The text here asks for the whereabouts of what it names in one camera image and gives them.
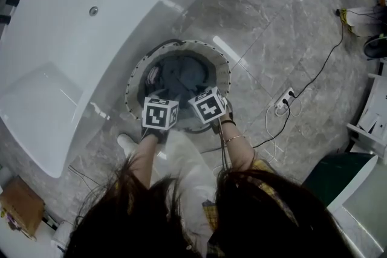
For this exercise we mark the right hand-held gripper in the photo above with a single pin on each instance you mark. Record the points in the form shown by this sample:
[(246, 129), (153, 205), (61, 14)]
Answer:
[(207, 107)]

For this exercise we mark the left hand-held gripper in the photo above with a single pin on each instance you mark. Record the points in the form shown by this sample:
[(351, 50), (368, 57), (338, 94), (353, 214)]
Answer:
[(155, 114)]

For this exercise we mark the dark grey cloth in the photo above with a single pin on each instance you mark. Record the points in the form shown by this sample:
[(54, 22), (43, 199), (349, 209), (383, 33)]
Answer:
[(181, 75)]

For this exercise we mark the white woven basket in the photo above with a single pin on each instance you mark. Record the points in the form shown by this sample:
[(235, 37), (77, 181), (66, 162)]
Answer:
[(219, 68)]

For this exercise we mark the person's right forearm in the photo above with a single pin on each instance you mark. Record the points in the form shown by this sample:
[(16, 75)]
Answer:
[(237, 151)]

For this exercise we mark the person's left forearm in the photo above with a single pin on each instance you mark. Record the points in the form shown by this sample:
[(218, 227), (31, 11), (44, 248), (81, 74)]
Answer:
[(145, 160)]

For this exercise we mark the pink striped cloth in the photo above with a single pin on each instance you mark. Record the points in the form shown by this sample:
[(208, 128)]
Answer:
[(152, 75)]

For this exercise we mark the white bathtub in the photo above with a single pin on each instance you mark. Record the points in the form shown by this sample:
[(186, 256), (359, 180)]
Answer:
[(75, 39)]

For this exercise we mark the chrome bathtub overflow cap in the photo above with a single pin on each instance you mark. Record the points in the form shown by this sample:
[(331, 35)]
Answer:
[(93, 10)]

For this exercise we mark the black bathtub tap knob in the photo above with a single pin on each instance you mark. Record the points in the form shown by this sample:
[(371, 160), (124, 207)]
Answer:
[(12, 1), (4, 19)]

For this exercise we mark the black wrist band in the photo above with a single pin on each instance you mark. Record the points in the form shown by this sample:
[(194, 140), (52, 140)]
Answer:
[(228, 122)]

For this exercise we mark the person's white shoe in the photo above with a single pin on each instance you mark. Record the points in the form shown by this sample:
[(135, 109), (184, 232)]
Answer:
[(127, 143)]

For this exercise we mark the person's white trousers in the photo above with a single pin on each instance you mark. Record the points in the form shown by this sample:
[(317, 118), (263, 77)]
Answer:
[(187, 166)]

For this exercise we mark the white power strip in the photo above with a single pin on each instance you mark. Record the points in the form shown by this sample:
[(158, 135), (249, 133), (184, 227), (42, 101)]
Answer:
[(284, 98)]

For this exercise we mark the person's yellow plaid shirt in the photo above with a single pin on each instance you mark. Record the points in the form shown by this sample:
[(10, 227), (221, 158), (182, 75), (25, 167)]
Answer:
[(211, 214)]

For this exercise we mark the brown cardboard box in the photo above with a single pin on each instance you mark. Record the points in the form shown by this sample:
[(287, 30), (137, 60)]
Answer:
[(21, 208)]

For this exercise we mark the white shelf unit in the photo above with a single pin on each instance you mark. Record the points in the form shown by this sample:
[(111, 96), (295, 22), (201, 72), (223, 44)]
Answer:
[(375, 118)]

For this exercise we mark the round black fan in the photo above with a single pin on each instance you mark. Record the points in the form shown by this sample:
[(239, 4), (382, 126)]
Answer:
[(375, 46)]

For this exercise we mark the white cabinet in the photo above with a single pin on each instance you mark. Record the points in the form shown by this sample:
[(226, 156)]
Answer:
[(362, 214)]

